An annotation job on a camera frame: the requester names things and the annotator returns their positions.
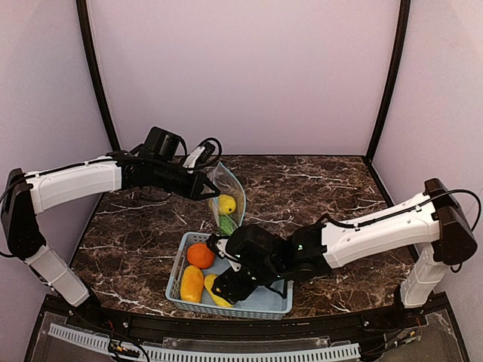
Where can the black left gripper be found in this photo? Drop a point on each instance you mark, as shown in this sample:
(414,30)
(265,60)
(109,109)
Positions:
(193,185)

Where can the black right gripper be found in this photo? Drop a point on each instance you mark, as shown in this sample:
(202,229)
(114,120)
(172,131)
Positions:
(234,279)

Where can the clear zip bag blue zipper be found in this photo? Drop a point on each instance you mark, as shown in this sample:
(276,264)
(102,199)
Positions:
(228,184)

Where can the green toy bitter gourd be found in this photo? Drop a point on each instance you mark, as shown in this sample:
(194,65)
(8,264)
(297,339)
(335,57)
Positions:
(227,225)

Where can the orange yellow toy mango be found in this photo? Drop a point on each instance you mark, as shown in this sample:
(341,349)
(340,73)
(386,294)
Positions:
(192,284)

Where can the orange toy fruit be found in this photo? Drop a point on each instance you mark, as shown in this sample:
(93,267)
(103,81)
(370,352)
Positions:
(200,256)

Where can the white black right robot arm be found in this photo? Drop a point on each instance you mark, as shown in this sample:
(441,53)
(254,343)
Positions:
(432,218)

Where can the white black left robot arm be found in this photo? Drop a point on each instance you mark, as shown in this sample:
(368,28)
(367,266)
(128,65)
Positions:
(28,195)

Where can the light blue perforated plastic basket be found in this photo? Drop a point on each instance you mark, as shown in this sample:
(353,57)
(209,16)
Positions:
(268,302)

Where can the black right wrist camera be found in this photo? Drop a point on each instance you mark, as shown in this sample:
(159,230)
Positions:
(250,244)

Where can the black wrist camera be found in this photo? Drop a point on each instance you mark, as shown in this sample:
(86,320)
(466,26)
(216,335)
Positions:
(250,244)
(161,144)

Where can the black table front rail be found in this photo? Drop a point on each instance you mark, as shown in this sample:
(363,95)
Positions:
(356,325)

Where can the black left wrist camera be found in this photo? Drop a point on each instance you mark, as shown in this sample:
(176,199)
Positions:
(161,144)

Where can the black frame post left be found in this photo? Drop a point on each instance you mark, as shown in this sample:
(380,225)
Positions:
(94,72)

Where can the black frame post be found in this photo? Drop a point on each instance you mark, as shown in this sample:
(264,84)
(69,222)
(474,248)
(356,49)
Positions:
(94,72)
(391,79)

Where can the white slotted cable duct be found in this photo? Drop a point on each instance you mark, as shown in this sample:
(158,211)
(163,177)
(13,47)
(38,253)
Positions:
(174,349)

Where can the black frame post right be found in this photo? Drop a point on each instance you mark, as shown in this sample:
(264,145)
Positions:
(391,79)

